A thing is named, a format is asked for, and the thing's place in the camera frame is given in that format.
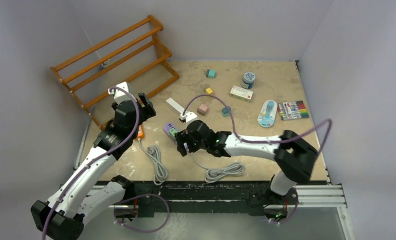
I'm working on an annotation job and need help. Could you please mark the coloured marker pen set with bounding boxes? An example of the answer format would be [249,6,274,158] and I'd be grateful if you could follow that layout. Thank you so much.
[278,100,309,121]

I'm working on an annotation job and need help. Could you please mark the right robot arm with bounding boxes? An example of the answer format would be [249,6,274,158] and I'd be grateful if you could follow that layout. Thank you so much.
[175,120,318,204]

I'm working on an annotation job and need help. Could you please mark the green charger plug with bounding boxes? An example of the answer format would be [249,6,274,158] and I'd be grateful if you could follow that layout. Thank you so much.
[169,128,178,138]

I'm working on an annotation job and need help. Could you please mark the pink charger plug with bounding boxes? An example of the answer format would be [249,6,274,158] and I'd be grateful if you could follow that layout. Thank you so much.
[197,104,209,116]

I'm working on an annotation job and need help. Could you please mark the wooden shoe rack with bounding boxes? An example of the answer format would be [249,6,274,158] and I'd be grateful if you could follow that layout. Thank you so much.
[50,15,180,130]

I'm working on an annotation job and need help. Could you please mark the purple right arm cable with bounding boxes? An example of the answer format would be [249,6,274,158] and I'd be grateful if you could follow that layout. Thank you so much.
[183,94,333,226]

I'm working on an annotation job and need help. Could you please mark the white power strip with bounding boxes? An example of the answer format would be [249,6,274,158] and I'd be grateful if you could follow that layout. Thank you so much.
[166,97,184,115]

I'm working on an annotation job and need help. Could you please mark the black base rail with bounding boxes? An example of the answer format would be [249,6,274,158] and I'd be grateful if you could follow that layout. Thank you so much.
[109,176,326,220]

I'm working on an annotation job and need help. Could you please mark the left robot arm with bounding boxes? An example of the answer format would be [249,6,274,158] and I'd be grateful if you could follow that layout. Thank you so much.
[31,88,156,240]

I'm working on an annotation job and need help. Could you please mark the blue white oval toy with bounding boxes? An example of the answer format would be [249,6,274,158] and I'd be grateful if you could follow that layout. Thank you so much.
[257,100,278,128]

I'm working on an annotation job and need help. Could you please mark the grey orange strip cable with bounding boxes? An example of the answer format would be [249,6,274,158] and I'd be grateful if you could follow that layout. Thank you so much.
[137,139,169,186]

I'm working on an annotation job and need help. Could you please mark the round blue white jar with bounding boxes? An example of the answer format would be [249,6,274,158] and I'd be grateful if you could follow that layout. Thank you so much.
[241,71,256,89]

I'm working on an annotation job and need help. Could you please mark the orange power strip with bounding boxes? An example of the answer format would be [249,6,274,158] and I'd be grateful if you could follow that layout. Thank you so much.
[136,125,144,140]

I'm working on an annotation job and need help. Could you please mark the teal charger plug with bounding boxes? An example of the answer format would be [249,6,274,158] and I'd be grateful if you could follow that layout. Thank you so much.
[206,69,216,79]

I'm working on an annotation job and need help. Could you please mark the grey purple strip cable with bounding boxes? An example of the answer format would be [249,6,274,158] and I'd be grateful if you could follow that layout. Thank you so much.
[189,153,246,184]

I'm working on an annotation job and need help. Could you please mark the dark blue charger plug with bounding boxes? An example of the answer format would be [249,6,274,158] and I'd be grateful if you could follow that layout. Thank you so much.
[221,106,231,117]

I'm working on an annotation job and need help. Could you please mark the small white green box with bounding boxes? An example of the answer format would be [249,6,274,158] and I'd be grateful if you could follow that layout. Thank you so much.
[229,85,253,103]

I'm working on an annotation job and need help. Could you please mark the purple power strip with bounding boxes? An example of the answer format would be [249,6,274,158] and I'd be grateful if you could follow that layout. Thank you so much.
[163,122,178,145]

